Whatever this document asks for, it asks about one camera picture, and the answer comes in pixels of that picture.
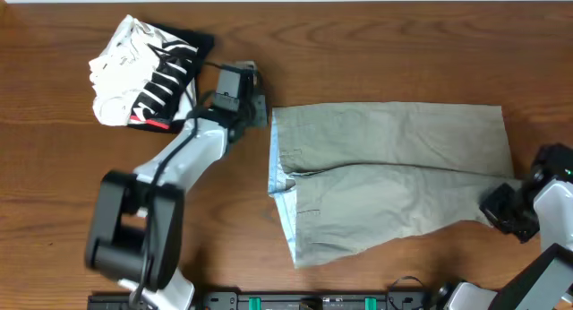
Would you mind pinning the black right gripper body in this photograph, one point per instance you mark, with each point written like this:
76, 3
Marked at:
512, 212

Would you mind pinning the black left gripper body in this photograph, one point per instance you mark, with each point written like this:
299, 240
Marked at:
258, 107

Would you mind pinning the khaki green shorts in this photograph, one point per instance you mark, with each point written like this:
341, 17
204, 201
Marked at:
349, 176

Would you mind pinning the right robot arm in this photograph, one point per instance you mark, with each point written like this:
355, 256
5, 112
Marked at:
541, 205

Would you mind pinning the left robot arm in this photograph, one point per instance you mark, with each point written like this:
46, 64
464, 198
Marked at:
137, 227

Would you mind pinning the black white striped garment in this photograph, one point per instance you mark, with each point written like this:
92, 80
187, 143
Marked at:
169, 94

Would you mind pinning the white folded garment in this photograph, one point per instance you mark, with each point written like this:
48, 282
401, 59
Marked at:
118, 73

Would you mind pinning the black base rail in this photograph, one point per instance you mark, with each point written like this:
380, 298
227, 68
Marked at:
237, 300

